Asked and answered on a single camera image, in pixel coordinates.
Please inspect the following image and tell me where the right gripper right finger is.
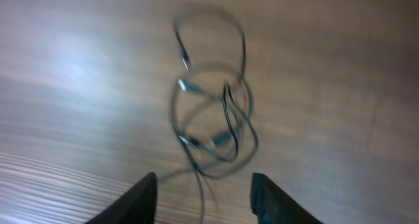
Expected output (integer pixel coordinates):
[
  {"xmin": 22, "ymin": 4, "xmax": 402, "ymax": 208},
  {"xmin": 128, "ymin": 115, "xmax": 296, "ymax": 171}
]
[{"xmin": 250, "ymin": 173, "xmax": 322, "ymax": 224}]

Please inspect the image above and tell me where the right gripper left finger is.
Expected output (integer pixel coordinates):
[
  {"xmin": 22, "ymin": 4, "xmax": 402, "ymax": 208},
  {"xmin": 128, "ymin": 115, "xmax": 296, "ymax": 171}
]
[{"xmin": 86, "ymin": 172, "xmax": 158, "ymax": 224}]

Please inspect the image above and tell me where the black USB cable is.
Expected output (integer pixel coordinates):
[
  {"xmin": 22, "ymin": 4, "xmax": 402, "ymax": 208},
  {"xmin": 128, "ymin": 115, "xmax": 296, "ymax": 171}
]
[
  {"xmin": 168, "ymin": 4, "xmax": 260, "ymax": 181},
  {"xmin": 156, "ymin": 62, "xmax": 255, "ymax": 224}
]

